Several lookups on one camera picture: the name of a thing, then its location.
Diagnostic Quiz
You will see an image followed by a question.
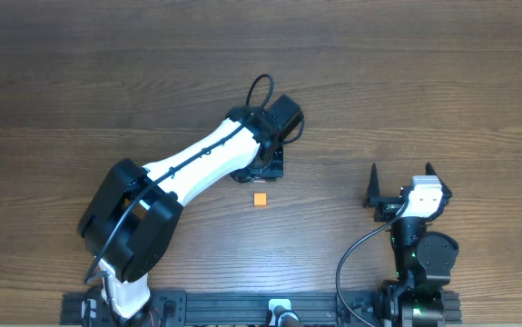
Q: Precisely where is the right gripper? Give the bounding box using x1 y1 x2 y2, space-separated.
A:
362 162 454 223

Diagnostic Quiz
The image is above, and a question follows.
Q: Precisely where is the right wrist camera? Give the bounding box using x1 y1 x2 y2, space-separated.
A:
406 175 444 218

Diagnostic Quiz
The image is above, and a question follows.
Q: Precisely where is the black cable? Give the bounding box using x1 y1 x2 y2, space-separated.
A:
335 199 411 327
83 74 306 285

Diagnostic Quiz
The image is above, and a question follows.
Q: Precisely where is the mounting rail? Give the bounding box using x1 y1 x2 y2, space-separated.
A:
60 290 463 327

